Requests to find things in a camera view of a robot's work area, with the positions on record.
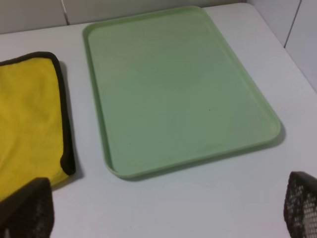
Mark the light green plastic tray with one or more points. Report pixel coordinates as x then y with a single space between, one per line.
169 91

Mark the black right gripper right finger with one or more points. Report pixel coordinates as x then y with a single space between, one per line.
300 205

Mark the yellow towel with black trim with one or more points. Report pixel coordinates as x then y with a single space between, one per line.
35 132

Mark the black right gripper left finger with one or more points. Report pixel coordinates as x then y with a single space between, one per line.
28 212

